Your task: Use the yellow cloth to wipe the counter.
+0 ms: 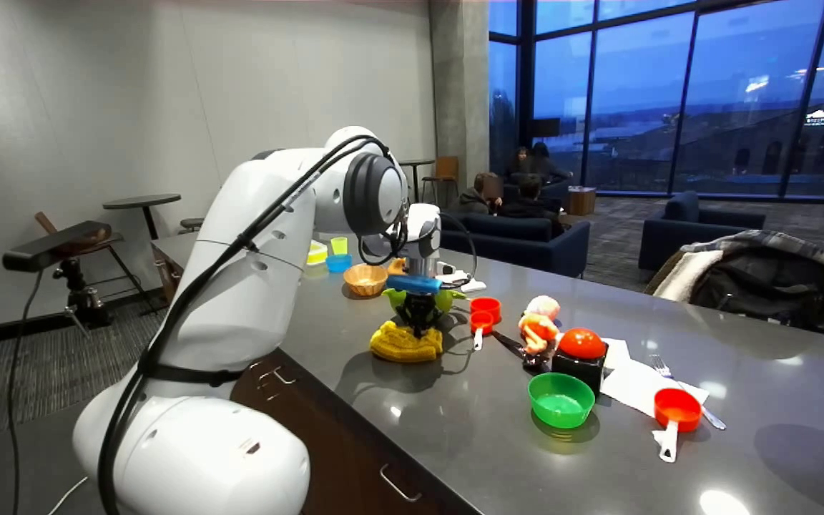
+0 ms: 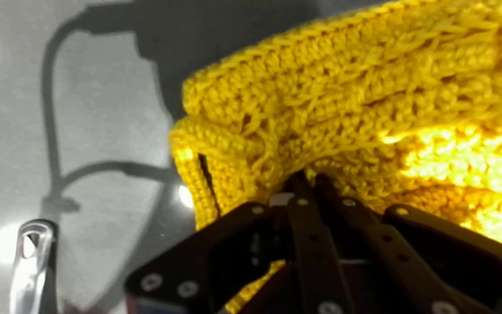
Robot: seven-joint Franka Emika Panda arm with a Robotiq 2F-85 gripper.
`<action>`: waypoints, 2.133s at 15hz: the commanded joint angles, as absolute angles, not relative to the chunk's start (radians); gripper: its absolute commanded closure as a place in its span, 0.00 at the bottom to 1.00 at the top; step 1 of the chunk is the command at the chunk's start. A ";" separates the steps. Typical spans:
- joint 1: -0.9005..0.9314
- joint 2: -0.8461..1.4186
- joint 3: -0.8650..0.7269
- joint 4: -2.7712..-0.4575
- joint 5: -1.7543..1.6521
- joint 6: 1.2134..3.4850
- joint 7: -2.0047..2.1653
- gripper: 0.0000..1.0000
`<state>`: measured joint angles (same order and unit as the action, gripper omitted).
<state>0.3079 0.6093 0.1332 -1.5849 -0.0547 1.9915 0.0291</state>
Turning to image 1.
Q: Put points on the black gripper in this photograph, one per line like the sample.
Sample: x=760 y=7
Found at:
x=418 y=308

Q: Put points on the yellow knitted cloth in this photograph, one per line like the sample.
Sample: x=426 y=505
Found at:
x=399 y=343

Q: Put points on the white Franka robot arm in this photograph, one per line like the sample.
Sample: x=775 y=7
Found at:
x=229 y=288

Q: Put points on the dark wood counter cabinet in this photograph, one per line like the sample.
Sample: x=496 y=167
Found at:
x=335 y=446

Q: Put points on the large green mixing bowl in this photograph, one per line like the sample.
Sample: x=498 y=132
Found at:
x=451 y=302

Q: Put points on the wicker basket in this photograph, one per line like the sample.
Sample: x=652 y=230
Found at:
x=363 y=281

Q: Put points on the black utensil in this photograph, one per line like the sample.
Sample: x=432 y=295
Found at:
x=515 y=346

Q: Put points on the blue cup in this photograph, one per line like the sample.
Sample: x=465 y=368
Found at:
x=338 y=258

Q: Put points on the orange white plush toy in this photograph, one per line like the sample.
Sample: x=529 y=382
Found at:
x=538 y=329

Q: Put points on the yellow plastic container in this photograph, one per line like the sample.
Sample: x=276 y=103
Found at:
x=315 y=256

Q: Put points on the seated person dark clothes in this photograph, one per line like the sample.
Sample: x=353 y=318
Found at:
x=478 y=199
x=529 y=180

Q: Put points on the dark sofa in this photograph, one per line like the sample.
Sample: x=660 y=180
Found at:
x=537 y=243

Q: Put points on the small green bowl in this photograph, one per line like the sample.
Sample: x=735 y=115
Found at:
x=562 y=402

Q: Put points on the black box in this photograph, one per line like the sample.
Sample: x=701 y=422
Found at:
x=577 y=376

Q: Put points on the wooden cube stool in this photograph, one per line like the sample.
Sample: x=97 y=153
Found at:
x=581 y=202

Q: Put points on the white paper sheet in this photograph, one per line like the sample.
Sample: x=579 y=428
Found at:
x=634 y=376

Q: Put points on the small red measuring cup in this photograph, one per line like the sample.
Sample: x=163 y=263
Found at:
x=677 y=406

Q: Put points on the dark armchair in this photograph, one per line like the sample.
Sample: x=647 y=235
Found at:
x=692 y=233

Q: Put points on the dark round table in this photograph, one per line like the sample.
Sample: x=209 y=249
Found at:
x=140 y=202

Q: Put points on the black tripod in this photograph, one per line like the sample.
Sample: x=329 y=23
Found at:
x=76 y=295

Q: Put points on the grey jacket over chair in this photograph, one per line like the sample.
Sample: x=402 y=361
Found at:
x=765 y=281

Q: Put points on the blue wrist camera box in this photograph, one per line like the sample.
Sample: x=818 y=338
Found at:
x=413 y=285

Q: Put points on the large window wall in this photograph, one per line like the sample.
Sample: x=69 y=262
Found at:
x=680 y=96

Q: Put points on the black camera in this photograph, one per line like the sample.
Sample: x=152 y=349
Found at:
x=49 y=243

